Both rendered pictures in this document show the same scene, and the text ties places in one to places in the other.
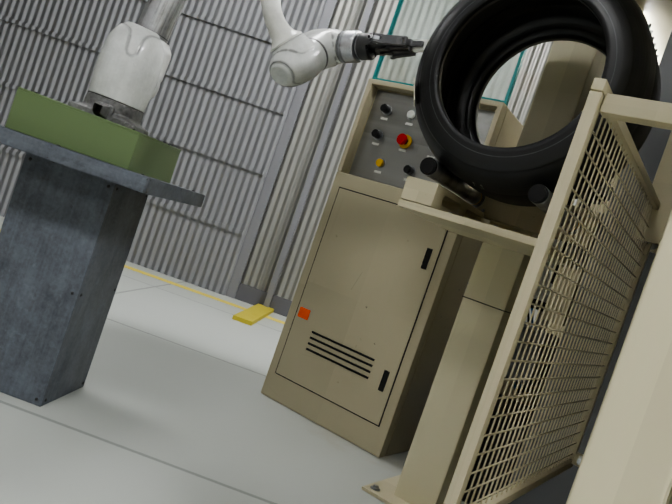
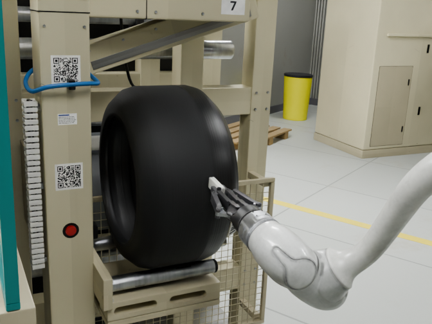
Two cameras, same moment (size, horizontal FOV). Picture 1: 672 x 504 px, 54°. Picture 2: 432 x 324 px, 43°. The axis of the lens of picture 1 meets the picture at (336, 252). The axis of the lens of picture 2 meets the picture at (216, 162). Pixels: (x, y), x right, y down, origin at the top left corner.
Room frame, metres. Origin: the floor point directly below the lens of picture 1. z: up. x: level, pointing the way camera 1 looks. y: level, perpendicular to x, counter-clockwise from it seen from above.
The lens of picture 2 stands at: (2.96, 0.66, 1.69)
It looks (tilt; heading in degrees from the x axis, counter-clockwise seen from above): 16 degrees down; 211
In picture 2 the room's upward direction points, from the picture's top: 3 degrees clockwise
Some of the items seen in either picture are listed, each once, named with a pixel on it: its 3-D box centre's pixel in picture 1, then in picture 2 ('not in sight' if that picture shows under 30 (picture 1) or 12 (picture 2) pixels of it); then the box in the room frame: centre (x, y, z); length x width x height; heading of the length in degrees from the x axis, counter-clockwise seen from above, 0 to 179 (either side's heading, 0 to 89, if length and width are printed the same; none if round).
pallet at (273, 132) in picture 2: not in sight; (244, 135); (-3.22, -2.66, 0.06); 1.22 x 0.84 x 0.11; 177
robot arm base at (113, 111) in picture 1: (110, 111); not in sight; (1.79, 0.70, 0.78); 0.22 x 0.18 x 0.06; 4
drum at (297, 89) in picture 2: not in sight; (296, 96); (-5.04, -2.75, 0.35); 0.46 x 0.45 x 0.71; 87
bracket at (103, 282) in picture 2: (521, 210); (92, 264); (1.84, -0.45, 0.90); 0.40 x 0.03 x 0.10; 58
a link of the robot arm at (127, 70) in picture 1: (130, 64); not in sight; (1.81, 0.70, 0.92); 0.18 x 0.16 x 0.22; 15
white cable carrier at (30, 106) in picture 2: not in sight; (35, 186); (2.00, -0.50, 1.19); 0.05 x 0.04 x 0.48; 58
